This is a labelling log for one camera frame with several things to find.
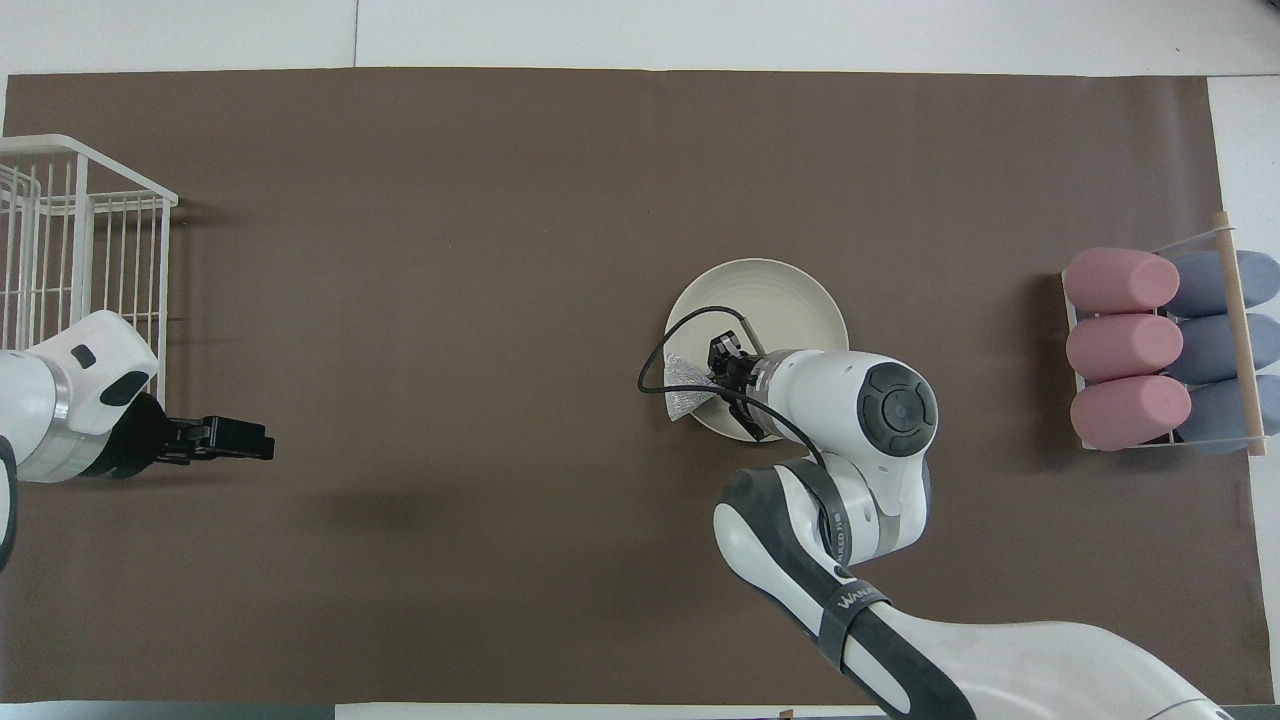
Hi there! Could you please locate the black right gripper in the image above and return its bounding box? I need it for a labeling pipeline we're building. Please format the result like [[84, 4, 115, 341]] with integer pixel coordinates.
[[706, 334, 773, 443]]

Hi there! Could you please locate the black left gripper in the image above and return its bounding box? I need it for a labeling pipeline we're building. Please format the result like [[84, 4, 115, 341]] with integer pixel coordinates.
[[98, 392, 277, 481]]

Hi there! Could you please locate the pink plastic cup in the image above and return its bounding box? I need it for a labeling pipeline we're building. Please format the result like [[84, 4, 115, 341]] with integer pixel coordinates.
[[1070, 375, 1193, 452], [1062, 247, 1182, 315], [1066, 313, 1185, 383]]

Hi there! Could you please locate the cup rack with wooden rod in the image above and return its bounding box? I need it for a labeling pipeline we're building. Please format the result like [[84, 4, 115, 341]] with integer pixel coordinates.
[[1060, 210, 1269, 459]]

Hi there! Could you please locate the white wire dish rack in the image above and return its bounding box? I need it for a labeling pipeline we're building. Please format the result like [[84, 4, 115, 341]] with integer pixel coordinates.
[[0, 134, 180, 379]]

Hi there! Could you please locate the brown table mat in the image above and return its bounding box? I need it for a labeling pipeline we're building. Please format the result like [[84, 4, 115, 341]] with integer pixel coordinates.
[[0, 66, 1276, 707]]

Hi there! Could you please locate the cream round plate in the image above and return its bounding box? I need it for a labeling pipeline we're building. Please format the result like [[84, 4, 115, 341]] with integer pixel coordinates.
[[663, 258, 851, 443]]

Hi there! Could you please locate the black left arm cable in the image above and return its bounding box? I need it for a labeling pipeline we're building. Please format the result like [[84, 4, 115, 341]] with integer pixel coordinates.
[[0, 435, 20, 573]]

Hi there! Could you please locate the blue plastic cup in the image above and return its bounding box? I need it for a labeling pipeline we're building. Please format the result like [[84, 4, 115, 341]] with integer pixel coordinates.
[[1168, 313, 1280, 385], [1175, 375, 1280, 457], [1165, 249, 1280, 318]]

